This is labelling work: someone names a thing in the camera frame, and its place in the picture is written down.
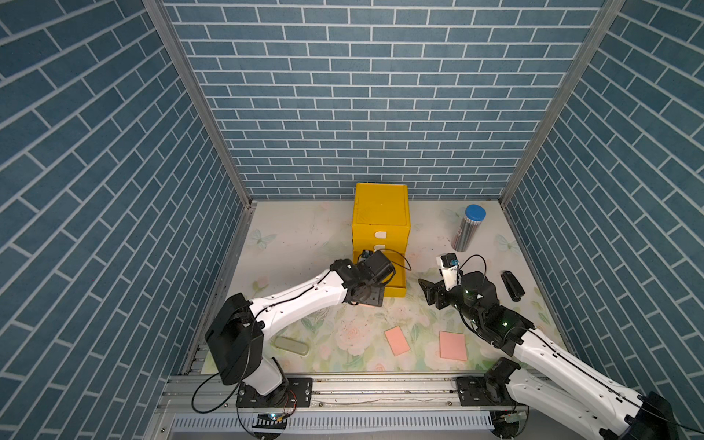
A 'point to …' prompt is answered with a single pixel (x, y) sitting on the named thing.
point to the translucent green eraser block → (291, 346)
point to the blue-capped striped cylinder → (468, 227)
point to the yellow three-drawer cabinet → (380, 221)
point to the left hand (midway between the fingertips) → (375, 299)
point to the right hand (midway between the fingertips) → (432, 277)
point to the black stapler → (512, 286)
